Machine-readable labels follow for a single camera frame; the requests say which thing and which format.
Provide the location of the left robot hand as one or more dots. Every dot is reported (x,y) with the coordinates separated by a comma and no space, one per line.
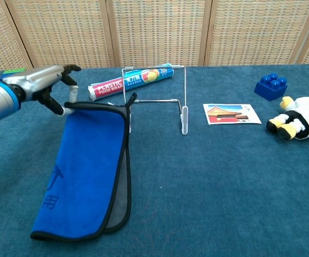
(37,80)

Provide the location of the blue grey microfibre cloth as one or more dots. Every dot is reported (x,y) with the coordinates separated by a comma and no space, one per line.
(90,160)

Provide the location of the stacked blue green orange blocks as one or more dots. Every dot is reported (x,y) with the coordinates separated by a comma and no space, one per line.
(12,71)

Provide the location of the plastic food wrap roll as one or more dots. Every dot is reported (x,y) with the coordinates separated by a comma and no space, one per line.
(106,91)

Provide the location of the woven rattan folding screen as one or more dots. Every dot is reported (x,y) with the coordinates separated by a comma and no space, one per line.
(157,32)

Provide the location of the palace photo postcard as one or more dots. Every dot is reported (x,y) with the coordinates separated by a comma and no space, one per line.
(229,113)

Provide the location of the teal table mat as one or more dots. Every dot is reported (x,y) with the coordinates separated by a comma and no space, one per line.
(210,187)

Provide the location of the blue toy brick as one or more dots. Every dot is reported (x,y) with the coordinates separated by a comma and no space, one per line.
(266,89)

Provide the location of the black white plush penguin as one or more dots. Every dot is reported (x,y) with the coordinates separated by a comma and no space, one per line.
(304,112)

